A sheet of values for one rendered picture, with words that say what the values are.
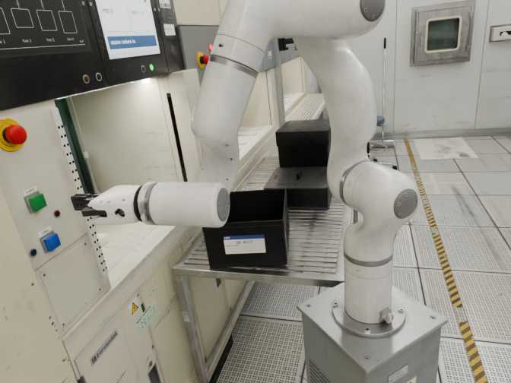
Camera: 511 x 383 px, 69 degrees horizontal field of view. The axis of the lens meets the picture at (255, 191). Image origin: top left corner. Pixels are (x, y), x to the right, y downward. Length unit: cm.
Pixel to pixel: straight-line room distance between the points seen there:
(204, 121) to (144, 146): 95
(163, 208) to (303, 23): 40
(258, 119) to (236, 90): 225
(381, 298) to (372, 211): 27
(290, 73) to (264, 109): 151
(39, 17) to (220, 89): 51
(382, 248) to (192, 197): 47
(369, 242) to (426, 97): 467
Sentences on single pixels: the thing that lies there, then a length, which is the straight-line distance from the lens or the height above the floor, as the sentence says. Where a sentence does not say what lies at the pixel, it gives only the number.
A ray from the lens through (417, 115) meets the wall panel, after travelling 552.
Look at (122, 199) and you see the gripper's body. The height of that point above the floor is 122.
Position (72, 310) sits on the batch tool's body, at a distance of 106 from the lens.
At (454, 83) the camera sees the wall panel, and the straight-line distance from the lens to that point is 552.
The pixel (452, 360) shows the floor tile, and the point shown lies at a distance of 210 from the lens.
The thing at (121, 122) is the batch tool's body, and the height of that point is 123.
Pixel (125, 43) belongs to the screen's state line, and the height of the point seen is 151.
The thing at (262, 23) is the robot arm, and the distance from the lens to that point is 67.
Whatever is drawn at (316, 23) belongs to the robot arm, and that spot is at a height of 149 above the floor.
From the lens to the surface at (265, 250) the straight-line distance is 125.
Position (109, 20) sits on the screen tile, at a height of 157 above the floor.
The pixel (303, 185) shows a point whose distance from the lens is 165.
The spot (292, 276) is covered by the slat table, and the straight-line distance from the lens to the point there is 122.
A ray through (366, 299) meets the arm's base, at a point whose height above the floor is 85.
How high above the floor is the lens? 147
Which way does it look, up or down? 22 degrees down
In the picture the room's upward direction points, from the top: 7 degrees counter-clockwise
